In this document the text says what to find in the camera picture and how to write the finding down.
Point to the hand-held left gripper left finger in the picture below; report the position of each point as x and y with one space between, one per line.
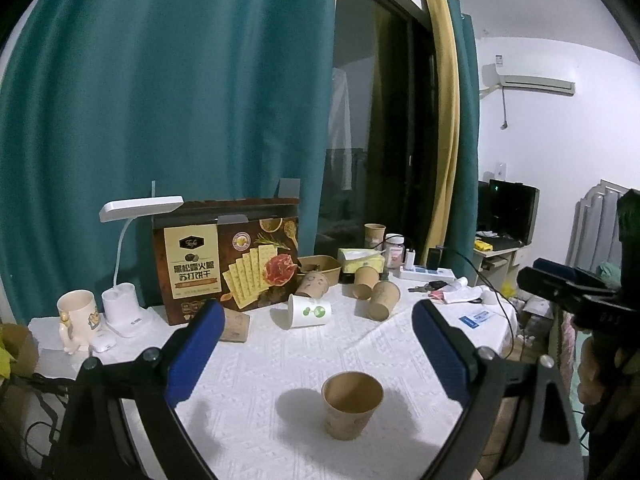
196 352

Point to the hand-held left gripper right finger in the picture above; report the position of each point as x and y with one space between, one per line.
441 355

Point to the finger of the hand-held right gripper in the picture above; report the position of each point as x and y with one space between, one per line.
565 269
545 285

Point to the plain brown paper cup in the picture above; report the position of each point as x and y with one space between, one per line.
365 280
374 236
385 300
350 410

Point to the white paper cup green print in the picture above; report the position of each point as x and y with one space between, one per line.
307 312

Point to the brown paper cup face drawing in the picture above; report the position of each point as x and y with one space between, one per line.
312 285

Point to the person's right hand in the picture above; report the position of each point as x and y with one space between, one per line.
595 375

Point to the blue white card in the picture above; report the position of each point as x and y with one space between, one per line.
476 319

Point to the small white side desk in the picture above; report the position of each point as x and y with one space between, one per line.
500 260

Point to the grey ribbed panel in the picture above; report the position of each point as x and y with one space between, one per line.
595 220

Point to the bunch of keys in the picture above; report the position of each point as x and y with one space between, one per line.
425 288

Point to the black computer monitor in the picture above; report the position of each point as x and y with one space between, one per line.
507 210

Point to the white power strip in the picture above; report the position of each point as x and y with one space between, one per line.
425 274

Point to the brown cracker box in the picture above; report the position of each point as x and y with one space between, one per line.
200 270

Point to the white embossed tablecloth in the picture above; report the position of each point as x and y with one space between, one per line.
280 360

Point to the white desk lamp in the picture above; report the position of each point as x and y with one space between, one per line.
122 305

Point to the small white plastic gadget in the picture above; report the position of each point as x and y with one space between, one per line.
102 343

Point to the black power adapter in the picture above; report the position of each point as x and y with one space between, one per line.
434 259

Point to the white plug charger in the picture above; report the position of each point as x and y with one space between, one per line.
410 259

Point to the clear pill bottle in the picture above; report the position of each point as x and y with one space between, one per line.
394 252

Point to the cream ceramic mug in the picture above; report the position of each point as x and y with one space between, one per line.
77 317

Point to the yellow green tissue box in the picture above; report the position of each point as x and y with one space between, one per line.
357 260

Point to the narrow teal curtain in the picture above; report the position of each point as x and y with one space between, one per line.
467 160

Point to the brown paper bowl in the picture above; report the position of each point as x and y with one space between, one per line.
320 266

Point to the yellow plant leaves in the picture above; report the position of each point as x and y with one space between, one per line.
12 355

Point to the white air conditioner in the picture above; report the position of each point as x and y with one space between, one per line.
535 82

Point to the yellow curtain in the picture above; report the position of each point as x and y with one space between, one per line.
445 110

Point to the dark glass sliding door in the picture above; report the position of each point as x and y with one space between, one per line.
395 110

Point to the wide teal curtain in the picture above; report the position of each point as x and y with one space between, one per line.
175 85

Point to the white wall socket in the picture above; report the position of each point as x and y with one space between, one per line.
500 168

